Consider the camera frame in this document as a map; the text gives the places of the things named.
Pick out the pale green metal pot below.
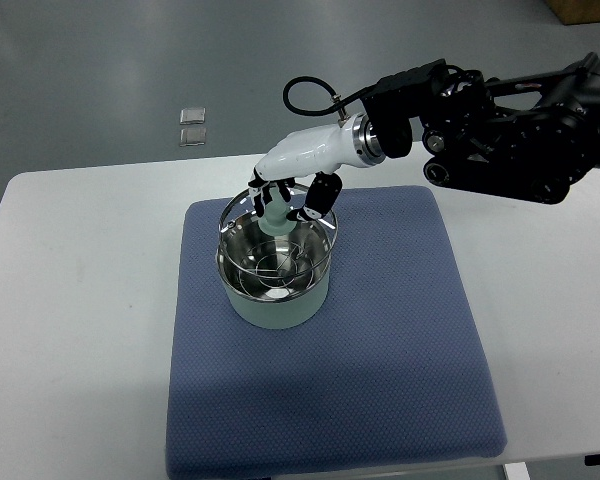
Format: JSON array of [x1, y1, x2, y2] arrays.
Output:
[[216, 215, 335, 330]]

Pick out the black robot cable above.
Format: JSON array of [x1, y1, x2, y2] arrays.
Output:
[[282, 76, 349, 125]]

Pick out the blue textured cloth mat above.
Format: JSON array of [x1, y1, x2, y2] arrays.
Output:
[[166, 186, 507, 479]]

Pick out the brown cardboard box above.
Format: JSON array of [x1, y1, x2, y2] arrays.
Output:
[[545, 0, 600, 25]]

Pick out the glass lid with green knob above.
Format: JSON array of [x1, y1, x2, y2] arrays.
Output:
[[218, 185, 337, 280]]

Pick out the upper metal floor plate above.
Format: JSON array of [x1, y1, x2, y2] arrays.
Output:
[[179, 107, 206, 125]]

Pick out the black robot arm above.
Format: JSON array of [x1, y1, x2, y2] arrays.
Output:
[[249, 53, 600, 222]]

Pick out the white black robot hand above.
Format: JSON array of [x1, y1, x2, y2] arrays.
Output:
[[248, 113, 386, 222]]

